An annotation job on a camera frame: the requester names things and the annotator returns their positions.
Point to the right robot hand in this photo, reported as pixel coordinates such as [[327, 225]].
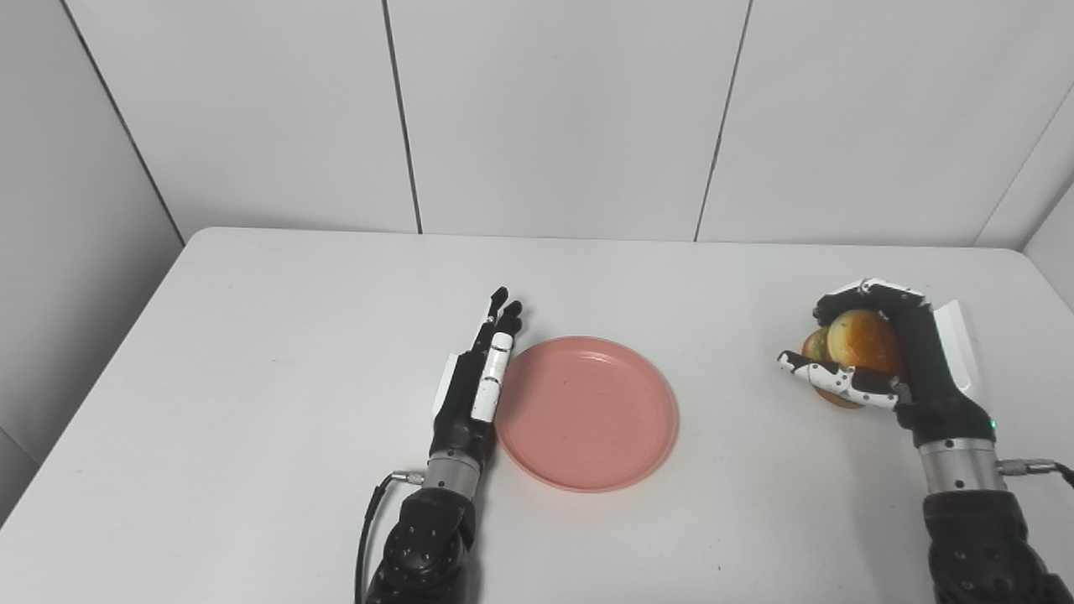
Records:
[[914, 369]]

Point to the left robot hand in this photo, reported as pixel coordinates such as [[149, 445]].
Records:
[[470, 403]]

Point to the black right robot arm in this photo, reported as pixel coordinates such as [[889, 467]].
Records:
[[982, 537]]

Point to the pink plate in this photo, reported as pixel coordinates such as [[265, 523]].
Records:
[[586, 413]]

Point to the toy hamburger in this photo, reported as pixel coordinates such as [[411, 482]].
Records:
[[856, 348]]

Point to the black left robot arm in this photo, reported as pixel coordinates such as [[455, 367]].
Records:
[[428, 545]]

